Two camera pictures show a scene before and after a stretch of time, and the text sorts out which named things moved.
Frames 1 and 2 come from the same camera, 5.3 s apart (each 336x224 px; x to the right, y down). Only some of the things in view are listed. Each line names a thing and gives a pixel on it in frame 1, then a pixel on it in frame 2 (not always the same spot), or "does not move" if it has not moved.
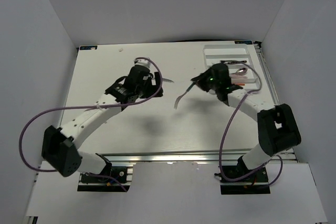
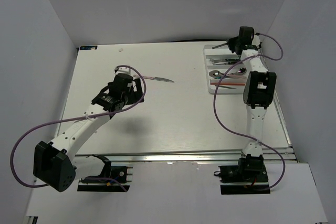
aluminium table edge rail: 230,156 does not move
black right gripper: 200,81 -> 231,42
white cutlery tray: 238,58 does not move
